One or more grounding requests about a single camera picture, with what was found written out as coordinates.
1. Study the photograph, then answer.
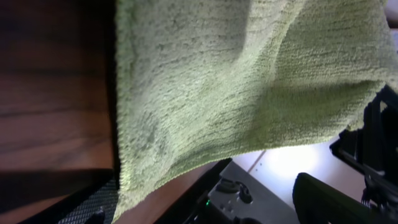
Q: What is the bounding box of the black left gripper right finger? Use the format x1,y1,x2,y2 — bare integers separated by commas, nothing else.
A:
292,172,397,224

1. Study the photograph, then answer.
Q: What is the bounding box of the light green microfiber cloth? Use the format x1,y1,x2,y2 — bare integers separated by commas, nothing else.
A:
114,0,397,219

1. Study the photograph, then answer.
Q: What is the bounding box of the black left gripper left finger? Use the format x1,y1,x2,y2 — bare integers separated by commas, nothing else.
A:
20,179,118,224

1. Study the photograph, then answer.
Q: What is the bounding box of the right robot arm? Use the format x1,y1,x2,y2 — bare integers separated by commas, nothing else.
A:
330,85,397,223

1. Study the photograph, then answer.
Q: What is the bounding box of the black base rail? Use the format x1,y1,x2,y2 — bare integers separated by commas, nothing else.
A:
155,159,299,224

